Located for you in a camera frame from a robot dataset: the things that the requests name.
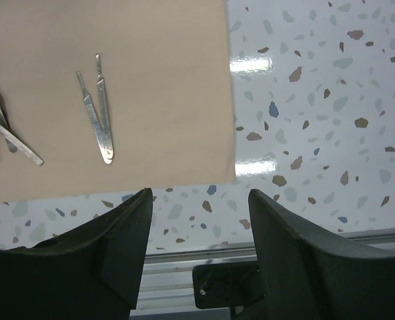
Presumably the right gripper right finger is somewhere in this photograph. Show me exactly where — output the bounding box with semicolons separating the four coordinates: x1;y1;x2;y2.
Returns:
248;189;395;319

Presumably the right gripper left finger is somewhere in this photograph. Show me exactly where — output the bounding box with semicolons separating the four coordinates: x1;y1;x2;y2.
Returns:
0;188;153;319

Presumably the steel scalpel handle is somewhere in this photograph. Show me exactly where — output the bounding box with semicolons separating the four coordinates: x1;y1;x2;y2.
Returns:
95;53;114;164
76;71;105;162

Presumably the beige cloth wrap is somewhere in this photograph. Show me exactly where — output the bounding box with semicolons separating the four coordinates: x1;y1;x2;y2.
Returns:
0;1;235;203

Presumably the aluminium front rail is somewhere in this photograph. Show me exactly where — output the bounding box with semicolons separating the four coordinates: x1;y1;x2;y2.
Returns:
131;229;395;317

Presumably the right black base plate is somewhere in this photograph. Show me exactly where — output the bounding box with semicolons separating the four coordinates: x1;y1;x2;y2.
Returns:
192;261;268;319

